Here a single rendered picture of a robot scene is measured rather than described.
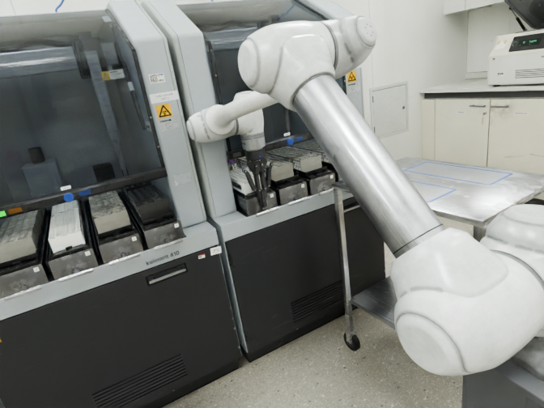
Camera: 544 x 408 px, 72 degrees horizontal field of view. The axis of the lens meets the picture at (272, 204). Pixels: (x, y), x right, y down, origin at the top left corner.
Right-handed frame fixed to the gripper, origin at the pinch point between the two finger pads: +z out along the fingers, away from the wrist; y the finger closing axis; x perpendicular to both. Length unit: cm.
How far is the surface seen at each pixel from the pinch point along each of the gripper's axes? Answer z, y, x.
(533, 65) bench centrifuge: -25, -229, -26
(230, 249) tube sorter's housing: 17.5, 17.1, -1.7
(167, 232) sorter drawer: 2.3, 39.3, -1.4
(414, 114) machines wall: 9, -219, -122
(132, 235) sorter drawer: -1, 51, -1
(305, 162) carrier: -7.0, -27.5, -9.1
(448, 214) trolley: -1, -29, 63
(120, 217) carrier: -6, 53, -9
